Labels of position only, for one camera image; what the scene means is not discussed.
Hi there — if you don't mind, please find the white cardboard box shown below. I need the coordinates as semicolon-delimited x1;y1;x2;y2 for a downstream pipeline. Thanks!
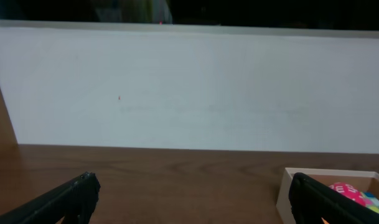
276;167;379;224

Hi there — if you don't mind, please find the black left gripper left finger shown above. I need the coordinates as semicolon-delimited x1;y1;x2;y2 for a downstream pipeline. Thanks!
0;172;100;224

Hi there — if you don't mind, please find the red ball with white letters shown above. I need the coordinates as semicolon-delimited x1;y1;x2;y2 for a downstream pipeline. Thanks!
329;182;366;207

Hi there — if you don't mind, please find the colourful puzzle cube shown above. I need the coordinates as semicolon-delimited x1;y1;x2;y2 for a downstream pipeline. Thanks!
361;192;379;214

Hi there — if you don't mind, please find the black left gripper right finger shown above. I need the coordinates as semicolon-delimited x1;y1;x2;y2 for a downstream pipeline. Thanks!
289;172;379;224

